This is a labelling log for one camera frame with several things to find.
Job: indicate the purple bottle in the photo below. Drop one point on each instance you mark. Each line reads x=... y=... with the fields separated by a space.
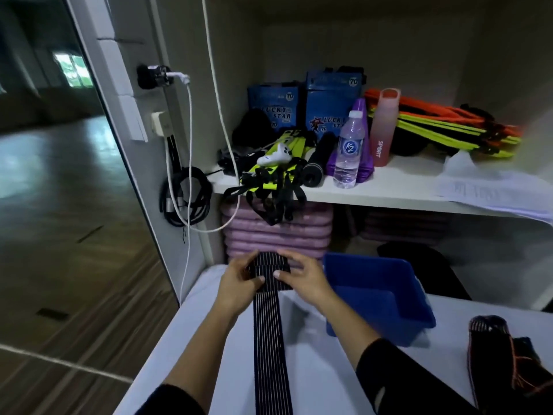
x=366 y=164

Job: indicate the person's right forearm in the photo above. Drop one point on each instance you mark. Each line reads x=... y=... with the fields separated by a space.
x=345 y=328

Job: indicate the white charger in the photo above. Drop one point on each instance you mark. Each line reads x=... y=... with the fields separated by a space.
x=159 y=123

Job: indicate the blue plastic bin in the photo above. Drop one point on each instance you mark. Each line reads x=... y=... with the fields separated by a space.
x=380 y=315

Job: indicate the small blue package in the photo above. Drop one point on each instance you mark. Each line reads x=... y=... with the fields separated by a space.
x=272 y=108

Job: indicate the black cloth bag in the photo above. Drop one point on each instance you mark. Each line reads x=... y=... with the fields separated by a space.
x=252 y=129

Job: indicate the stack of pink mats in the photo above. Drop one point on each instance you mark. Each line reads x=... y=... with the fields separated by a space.
x=402 y=229
x=276 y=237

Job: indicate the yellow orange agility ladder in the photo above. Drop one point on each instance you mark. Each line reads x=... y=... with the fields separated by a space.
x=432 y=125

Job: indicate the person's right hand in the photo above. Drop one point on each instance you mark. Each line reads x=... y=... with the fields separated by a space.
x=309 y=280

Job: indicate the clear plastic water bottle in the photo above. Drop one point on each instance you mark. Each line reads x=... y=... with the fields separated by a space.
x=347 y=164

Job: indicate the pink sport bottle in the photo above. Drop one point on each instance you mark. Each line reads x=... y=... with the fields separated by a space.
x=382 y=133

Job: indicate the black plug adapter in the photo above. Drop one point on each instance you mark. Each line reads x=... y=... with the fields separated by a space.
x=149 y=76

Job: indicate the large blue package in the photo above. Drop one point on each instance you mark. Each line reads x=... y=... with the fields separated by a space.
x=328 y=103

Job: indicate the black cylindrical roller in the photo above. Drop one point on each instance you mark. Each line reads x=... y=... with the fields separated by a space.
x=317 y=162

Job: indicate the black round bag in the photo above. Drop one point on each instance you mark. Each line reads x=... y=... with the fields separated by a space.
x=406 y=144

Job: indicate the black chair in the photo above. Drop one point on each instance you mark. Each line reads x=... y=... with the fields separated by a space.
x=423 y=267

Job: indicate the white paper sheets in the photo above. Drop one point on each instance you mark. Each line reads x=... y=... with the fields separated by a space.
x=488 y=190

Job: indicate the person's left hand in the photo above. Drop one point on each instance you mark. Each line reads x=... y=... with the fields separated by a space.
x=235 y=289

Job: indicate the white handheld controller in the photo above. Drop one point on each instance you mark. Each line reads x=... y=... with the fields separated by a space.
x=276 y=157

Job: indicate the person's left forearm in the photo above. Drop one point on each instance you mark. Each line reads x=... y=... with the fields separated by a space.
x=198 y=354

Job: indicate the white shelf unit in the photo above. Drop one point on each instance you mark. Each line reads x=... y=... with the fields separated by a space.
x=389 y=190

